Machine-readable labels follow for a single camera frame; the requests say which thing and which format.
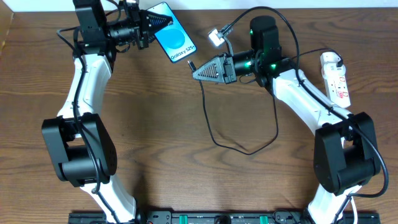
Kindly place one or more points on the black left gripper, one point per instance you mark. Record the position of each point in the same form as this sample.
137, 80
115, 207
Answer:
140, 28

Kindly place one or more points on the blue Galaxy smartphone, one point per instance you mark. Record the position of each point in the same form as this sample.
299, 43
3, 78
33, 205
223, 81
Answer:
174, 40

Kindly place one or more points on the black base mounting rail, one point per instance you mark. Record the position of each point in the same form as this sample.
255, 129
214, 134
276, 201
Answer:
280, 216

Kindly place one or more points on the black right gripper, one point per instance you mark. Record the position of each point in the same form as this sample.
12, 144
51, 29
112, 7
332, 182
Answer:
230, 68

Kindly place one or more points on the white charger plug adapter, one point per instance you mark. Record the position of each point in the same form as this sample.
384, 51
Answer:
331, 57

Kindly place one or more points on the white power strip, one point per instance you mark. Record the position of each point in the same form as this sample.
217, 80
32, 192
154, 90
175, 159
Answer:
336, 85

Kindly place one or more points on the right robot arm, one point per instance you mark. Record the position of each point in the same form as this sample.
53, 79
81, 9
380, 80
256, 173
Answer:
346, 156

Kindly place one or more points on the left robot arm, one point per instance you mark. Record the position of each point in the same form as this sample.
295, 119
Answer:
80, 148

